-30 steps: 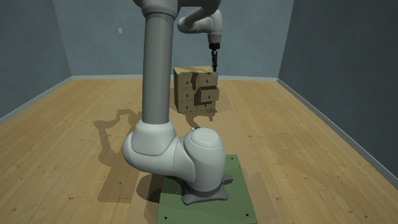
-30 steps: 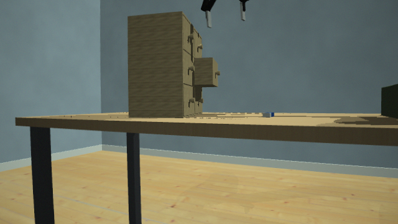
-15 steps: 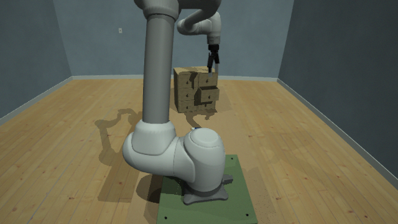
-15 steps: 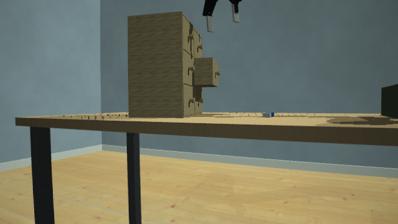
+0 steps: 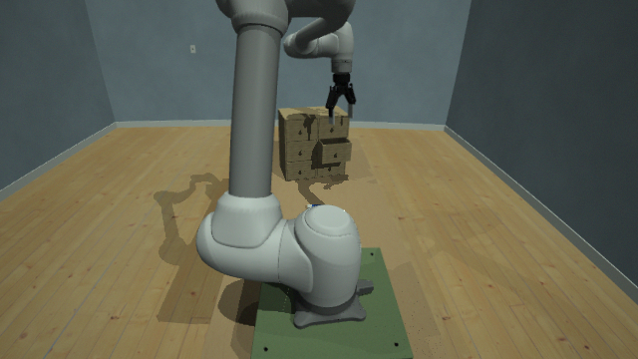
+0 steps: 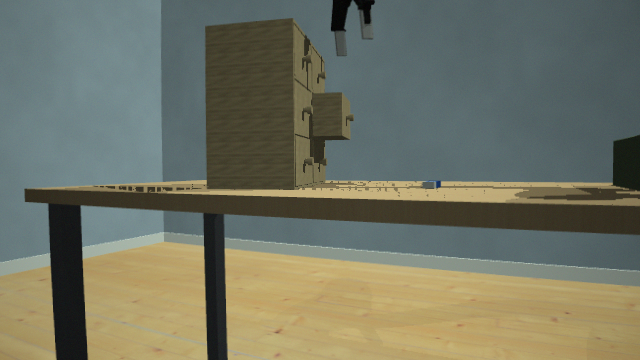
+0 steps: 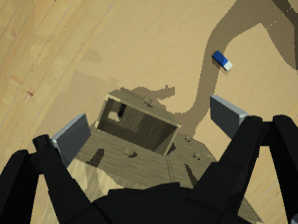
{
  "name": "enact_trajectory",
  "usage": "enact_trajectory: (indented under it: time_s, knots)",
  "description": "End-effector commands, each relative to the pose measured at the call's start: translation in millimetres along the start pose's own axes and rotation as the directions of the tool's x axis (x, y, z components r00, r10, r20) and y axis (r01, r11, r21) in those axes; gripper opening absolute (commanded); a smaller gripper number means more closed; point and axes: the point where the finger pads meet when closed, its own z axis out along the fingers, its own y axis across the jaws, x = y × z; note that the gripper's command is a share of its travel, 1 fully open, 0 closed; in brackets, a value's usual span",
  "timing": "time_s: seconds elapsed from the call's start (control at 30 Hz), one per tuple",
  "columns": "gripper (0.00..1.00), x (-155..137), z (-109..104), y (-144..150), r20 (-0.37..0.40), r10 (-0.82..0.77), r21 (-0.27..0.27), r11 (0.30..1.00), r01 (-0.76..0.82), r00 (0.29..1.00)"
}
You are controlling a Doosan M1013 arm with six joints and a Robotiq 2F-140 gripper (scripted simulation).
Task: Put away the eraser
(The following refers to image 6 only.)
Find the blue and white eraser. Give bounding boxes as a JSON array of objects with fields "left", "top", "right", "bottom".
[{"left": 422, "top": 181, "right": 441, "bottom": 189}]

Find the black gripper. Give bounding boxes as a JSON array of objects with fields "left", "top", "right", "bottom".
[{"left": 331, "top": 0, "right": 375, "bottom": 56}]

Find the dark brown wooden chest of drawers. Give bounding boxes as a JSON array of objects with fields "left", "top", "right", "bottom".
[{"left": 205, "top": 18, "right": 326, "bottom": 190}]

